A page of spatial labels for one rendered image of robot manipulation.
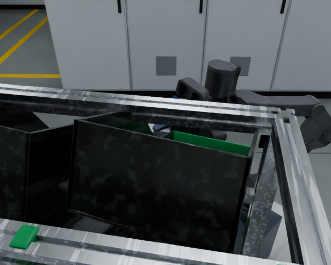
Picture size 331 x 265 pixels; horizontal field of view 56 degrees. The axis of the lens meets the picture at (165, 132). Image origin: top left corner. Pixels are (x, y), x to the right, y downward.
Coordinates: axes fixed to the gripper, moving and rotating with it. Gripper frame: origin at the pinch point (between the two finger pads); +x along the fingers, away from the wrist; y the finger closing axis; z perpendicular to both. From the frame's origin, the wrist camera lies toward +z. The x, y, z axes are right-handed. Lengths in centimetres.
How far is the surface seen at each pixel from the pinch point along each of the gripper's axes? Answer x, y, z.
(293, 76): -301, 114, -70
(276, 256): -40, 54, 29
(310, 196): 18.0, -23.7, 26.5
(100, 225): 17.4, 9.2, 4.8
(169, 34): -200, 97, -175
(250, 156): 21.0, -25.7, 22.5
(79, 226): 20.3, 8.8, 3.1
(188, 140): 3.9, -6.3, 7.7
